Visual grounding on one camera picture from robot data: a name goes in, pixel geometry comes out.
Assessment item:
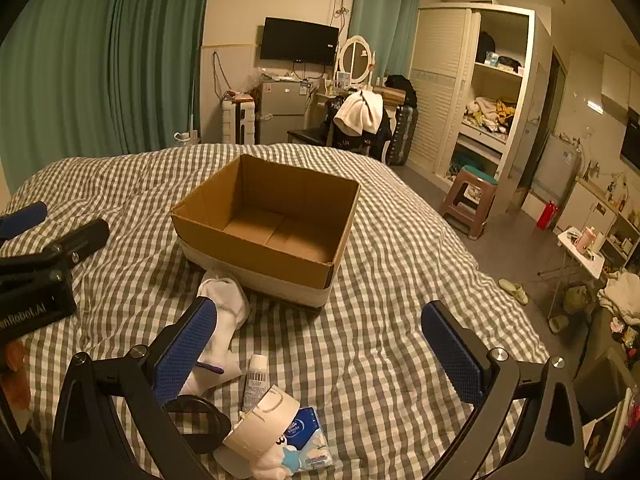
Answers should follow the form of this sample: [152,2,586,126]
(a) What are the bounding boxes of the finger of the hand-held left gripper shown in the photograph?
[0,218,110,281]
[0,201,48,241]

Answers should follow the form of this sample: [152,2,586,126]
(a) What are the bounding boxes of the white sock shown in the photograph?
[180,267,251,396]

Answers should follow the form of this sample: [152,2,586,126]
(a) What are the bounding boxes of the pile of clothes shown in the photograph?
[597,270,640,328]

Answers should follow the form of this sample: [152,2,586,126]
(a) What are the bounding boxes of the wide teal curtain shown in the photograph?
[0,0,213,196]

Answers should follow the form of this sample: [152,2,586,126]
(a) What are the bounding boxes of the narrow teal curtain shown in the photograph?
[348,0,423,81]

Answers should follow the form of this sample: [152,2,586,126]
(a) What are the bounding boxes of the white cartoon figure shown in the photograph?
[214,437,301,480]

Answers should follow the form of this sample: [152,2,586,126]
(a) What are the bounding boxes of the person's left hand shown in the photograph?
[0,340,32,411]

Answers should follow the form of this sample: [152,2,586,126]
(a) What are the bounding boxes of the white wardrobe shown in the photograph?
[407,2,536,186]

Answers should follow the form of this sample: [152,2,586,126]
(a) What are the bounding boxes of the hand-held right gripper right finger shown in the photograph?
[421,300,586,480]

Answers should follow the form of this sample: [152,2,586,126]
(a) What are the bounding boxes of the black bag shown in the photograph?
[386,74,418,108]

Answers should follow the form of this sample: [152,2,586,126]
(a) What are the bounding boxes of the white folding table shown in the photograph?
[539,227,606,311]

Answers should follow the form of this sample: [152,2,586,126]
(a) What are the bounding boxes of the white kitchen counter cabinet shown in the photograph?
[555,180,640,271]

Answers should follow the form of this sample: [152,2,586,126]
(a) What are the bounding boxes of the black chair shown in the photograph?
[287,95,388,161]

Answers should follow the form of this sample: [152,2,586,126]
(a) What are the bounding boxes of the white suitcase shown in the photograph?
[221,99,258,145]

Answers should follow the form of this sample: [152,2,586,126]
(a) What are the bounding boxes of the white garment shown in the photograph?
[333,91,384,137]

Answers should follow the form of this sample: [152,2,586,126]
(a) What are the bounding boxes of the white washing machine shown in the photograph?
[532,132,583,206]

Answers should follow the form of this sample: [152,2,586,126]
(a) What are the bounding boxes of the black suitcase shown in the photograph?
[390,105,418,167]

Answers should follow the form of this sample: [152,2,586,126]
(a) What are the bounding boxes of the clothes on wardrobe shelf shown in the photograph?
[462,96,518,133]

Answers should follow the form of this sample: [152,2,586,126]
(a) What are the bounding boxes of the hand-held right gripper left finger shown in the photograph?
[51,296,221,480]

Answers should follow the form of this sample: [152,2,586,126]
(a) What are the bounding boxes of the brown cardboard box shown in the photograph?
[170,154,362,311]

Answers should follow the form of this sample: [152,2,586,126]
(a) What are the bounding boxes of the white tape roll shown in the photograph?
[222,385,301,458]

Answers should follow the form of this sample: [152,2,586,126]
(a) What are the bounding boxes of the black wall television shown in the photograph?
[259,17,340,67]

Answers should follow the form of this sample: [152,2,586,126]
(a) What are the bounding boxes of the silver small fridge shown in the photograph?
[256,80,313,146]

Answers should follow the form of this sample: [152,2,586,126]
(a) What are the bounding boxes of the brown plastic stool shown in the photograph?
[440,165,500,240]

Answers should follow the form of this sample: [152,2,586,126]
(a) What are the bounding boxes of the white wall cabinets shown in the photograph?
[600,52,640,116]

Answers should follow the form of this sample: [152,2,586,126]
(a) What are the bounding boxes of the white oval vanity mirror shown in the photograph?
[338,35,376,88]

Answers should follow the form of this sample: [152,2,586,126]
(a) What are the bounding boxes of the blue tissue packet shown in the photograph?
[280,406,333,471]

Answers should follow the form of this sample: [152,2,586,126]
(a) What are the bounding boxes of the white cream tube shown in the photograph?
[242,353,269,413]

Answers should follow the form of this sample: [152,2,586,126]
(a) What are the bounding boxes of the red fire extinguisher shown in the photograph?
[537,200,558,231]

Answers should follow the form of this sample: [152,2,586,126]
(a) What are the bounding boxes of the black range hood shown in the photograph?
[620,112,640,163]

